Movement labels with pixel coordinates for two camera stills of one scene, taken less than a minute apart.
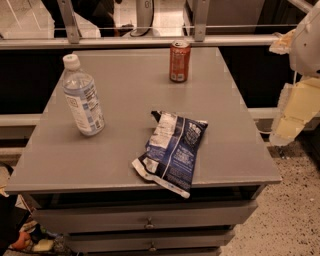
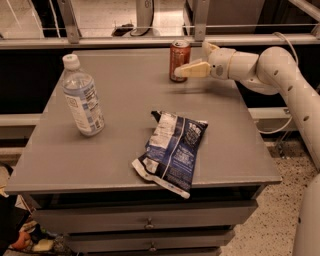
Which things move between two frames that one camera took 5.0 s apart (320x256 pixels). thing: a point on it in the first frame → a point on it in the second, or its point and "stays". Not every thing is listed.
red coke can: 179,61 stays
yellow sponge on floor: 43,245 stays
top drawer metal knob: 149,225 stays
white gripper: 307,46 → 218,63
